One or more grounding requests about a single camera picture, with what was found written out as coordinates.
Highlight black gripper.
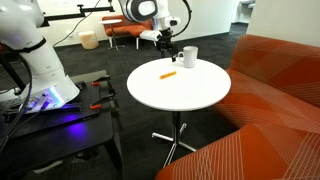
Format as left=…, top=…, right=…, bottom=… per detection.
left=156, top=29, right=179, bottom=64

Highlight orange highlighter marker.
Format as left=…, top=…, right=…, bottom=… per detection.
left=159, top=70, right=178, bottom=80

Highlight white ceramic mug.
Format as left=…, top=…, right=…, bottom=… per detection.
left=177, top=45, right=199, bottom=69

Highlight small orange sofa white legs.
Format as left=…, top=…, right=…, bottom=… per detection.
left=101, top=14, right=158, bottom=50

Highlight small round white side table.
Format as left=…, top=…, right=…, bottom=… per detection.
left=99, top=18, right=126, bottom=52

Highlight beige cylindrical stool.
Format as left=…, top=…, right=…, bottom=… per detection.
left=78, top=30, right=100, bottom=51

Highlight large orange patterned sofa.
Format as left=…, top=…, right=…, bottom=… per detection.
left=154, top=34, right=320, bottom=180

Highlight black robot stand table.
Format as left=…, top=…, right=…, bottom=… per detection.
left=0, top=69, right=126, bottom=180

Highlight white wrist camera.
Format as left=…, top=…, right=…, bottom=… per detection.
left=139, top=29, right=164, bottom=43

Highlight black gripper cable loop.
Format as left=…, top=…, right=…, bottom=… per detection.
left=171, top=0, right=194, bottom=38

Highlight black clamp orange handle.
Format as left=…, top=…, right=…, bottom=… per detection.
left=89, top=93, right=116, bottom=111
left=90, top=75, right=113, bottom=87

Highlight chrome table pedestal base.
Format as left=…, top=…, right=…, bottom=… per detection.
left=151, top=110, right=198, bottom=169

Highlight thin black hanging cable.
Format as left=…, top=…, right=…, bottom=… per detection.
left=52, top=0, right=101, bottom=48

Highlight black camera boom mount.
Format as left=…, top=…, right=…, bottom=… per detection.
left=39, top=0, right=116, bottom=28

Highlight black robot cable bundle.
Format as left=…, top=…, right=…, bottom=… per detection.
left=0, top=51, right=38, bottom=153

